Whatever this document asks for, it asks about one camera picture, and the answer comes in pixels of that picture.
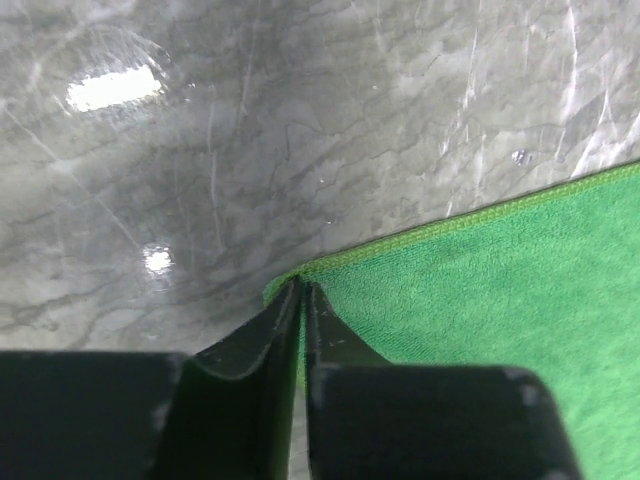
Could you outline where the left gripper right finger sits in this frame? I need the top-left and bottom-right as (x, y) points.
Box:
(305, 283), (582, 479)

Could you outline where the green towel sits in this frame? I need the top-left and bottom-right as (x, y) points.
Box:
(294, 162), (639, 479)

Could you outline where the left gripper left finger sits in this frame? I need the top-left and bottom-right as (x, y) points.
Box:
(1, 279), (302, 479)

